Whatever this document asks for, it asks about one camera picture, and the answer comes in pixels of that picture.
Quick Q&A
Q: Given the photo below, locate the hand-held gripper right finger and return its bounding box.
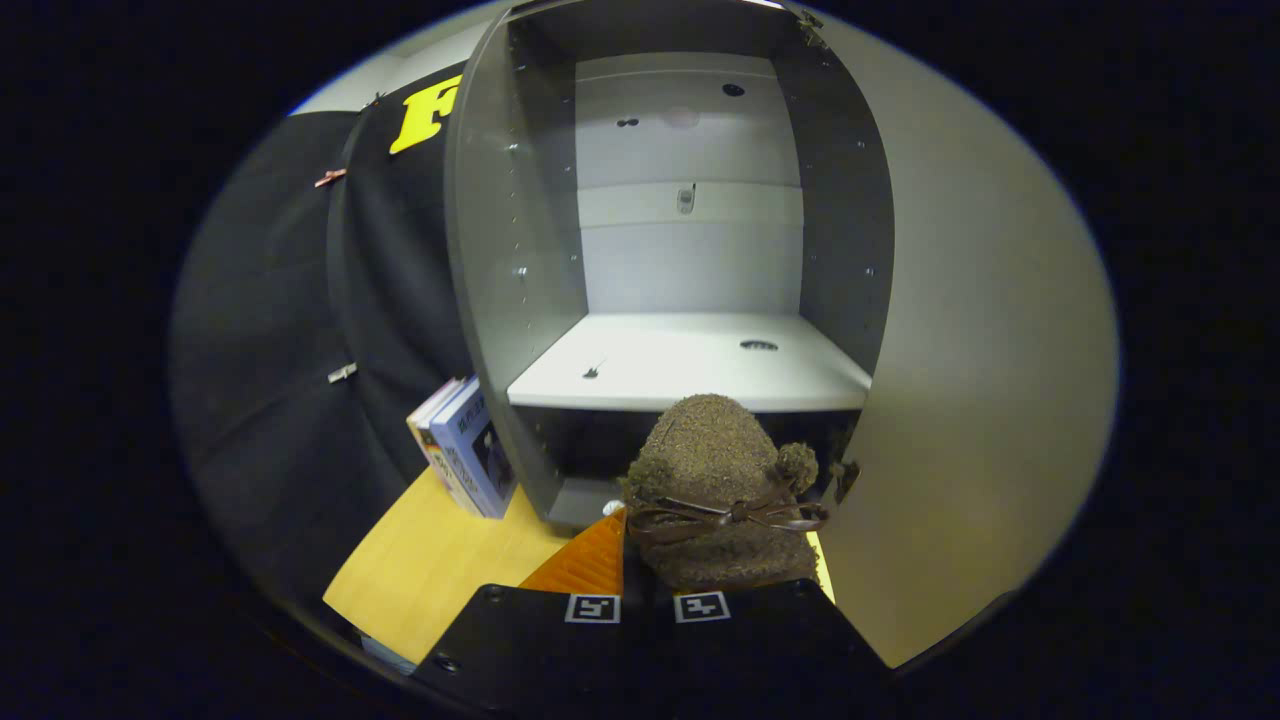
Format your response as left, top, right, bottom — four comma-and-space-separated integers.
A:
650, 580, 893, 720

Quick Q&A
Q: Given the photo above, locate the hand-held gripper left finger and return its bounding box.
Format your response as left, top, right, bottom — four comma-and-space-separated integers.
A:
410, 507, 652, 720

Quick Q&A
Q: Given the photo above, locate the brown fuzzy shoe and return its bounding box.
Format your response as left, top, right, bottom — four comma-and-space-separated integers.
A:
620, 393, 833, 593

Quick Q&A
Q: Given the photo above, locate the dark grey shoe cabinet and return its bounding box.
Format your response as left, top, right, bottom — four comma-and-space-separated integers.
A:
443, 0, 897, 532

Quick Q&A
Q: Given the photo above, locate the black backdrop cloth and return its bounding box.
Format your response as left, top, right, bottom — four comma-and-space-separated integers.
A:
170, 62, 477, 603

